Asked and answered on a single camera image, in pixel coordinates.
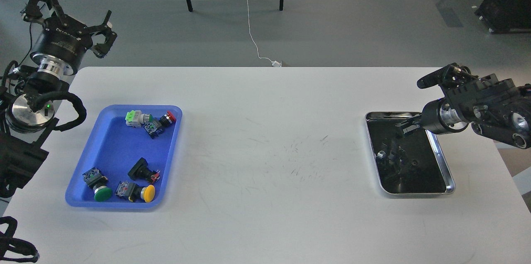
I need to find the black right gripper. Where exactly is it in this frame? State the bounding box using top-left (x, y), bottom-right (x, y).
top-left (396, 99), bottom-right (452, 137)

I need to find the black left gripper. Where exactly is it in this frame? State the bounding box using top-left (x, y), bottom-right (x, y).
top-left (21, 0), bottom-right (117, 76)

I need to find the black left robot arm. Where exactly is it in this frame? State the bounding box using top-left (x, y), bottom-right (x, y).
top-left (0, 0), bottom-right (117, 198)

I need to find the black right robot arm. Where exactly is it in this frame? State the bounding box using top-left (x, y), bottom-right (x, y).
top-left (396, 62), bottom-right (531, 149)

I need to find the metal tray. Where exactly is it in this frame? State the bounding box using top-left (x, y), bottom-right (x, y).
top-left (365, 112), bottom-right (455, 198)

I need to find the green push button white base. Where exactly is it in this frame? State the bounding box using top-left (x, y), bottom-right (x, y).
top-left (125, 110), bottom-right (153, 127)

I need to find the blue plastic tray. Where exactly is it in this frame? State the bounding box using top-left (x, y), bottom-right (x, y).
top-left (65, 105), bottom-right (183, 210)

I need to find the black equipment case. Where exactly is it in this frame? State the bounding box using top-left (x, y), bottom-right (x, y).
top-left (475, 0), bottom-right (531, 34)

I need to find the green mushroom push button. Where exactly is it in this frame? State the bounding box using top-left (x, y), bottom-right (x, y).
top-left (82, 167), bottom-right (112, 202)

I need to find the red push button switch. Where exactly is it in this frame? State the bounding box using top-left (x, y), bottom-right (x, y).
top-left (144, 111), bottom-right (177, 139)

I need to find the black selector switch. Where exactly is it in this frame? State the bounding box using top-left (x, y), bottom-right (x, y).
top-left (127, 157), bottom-right (161, 185)

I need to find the yellow push button switch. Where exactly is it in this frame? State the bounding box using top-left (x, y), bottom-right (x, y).
top-left (114, 181), bottom-right (156, 203)

